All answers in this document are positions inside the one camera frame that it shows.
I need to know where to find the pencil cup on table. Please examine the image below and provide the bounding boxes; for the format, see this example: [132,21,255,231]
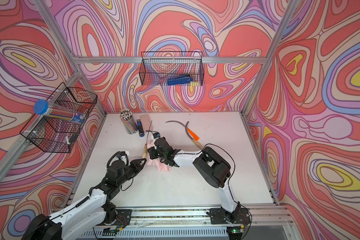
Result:
[119,109,138,135]

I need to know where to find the pink eraser block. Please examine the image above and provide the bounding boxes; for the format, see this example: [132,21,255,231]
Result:
[140,114,153,132]

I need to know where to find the blue capped pencil tube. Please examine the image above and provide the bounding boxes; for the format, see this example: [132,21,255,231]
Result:
[34,100,85,125]

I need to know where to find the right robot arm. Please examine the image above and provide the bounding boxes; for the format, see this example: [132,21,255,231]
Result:
[147,137,241,224]

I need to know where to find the back wire basket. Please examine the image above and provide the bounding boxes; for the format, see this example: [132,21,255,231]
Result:
[139,51,205,87]

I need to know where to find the orange handled sickle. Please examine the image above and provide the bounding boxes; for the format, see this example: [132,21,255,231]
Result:
[166,120,200,141]

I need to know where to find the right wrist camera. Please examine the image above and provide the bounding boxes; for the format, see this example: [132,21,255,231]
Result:
[152,131,161,141]

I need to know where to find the blue tool in basket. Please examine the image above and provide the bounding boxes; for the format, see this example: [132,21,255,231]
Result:
[167,75,193,86]

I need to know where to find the blue black stapler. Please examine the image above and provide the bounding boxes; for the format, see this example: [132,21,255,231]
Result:
[137,119,145,137]

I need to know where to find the left wire basket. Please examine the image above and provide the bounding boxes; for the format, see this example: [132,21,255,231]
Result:
[20,83,98,153]

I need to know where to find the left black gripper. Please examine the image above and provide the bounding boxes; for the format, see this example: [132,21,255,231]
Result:
[116,158,147,188]

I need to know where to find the wire basket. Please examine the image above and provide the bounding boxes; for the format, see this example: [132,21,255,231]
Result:
[139,51,205,87]
[20,83,98,153]

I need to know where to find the aluminium front rail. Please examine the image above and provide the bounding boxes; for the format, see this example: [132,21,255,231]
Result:
[75,206,302,240]

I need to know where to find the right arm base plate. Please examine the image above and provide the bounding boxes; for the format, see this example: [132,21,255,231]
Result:
[207,208,251,225]

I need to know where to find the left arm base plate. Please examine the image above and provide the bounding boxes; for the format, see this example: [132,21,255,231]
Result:
[96,209,132,228]

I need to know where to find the pink terry rag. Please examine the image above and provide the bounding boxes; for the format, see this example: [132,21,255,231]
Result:
[146,153,172,172]

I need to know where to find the wooden handled sickle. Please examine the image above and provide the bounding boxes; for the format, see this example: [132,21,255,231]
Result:
[142,122,152,159]
[185,122,204,150]

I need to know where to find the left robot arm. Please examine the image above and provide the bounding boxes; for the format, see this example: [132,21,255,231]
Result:
[22,152,147,240]

